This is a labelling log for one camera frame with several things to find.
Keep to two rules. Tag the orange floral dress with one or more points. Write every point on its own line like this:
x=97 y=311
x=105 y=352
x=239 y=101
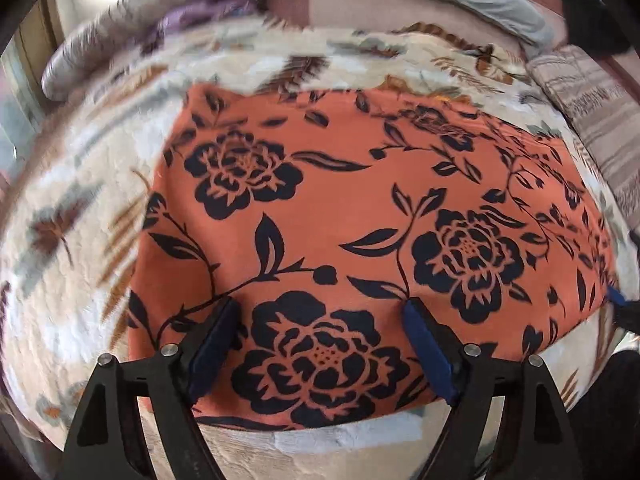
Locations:
x=325 y=210

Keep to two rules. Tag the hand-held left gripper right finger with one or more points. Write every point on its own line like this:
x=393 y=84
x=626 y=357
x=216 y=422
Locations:
x=430 y=350

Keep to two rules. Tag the wooden window frame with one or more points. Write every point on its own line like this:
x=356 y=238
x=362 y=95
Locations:
x=35 y=35

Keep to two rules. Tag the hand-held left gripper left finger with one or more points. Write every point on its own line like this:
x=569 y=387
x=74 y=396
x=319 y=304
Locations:
x=215 y=345

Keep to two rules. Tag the striped floral pillow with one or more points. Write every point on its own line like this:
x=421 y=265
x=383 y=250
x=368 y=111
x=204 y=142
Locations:
x=595 y=105

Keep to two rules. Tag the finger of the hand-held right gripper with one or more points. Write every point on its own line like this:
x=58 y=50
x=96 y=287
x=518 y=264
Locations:
x=625 y=310

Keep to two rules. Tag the pink bed sheet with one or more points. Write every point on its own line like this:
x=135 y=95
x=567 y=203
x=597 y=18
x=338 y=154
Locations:
x=360 y=5

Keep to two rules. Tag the leaf printed blanket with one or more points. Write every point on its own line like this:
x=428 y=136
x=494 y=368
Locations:
x=85 y=185

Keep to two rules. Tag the black cloth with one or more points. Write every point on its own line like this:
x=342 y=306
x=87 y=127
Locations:
x=590 y=20

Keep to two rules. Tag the purple cloth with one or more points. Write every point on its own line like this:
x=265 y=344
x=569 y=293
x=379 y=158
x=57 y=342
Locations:
x=210 y=10

